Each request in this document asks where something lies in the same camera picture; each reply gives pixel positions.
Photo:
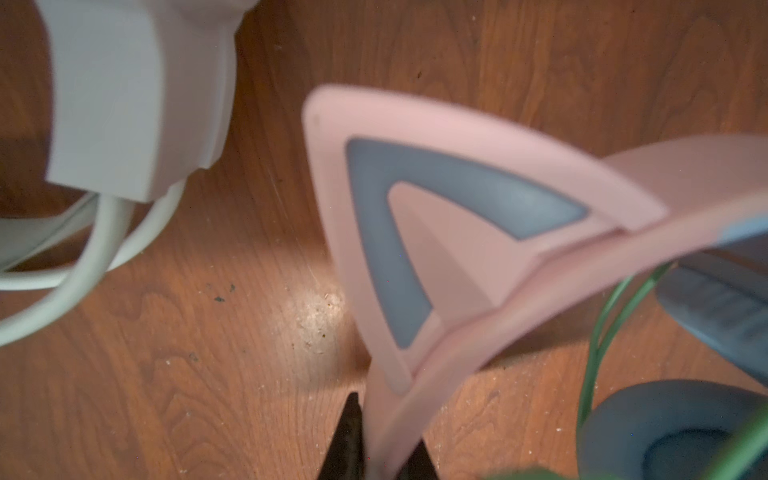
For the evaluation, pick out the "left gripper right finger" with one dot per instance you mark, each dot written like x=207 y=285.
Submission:
x=419 y=465

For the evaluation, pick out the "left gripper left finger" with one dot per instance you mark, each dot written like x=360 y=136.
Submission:
x=345 y=458

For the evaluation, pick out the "pink blue cat-ear headphones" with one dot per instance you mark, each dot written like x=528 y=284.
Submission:
x=454 y=233

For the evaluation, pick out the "white headphones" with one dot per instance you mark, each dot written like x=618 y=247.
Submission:
x=143 y=94

